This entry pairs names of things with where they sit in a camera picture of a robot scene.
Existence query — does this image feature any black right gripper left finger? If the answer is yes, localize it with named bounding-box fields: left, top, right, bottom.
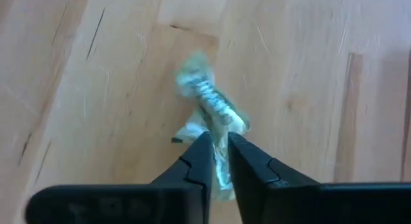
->
left=150, top=131, right=214, bottom=224

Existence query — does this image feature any white sweetener packet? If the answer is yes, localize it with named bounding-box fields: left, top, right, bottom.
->
left=171, top=50, right=251, bottom=202

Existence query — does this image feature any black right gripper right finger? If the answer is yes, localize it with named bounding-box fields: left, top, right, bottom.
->
left=227, top=131, right=324, bottom=224

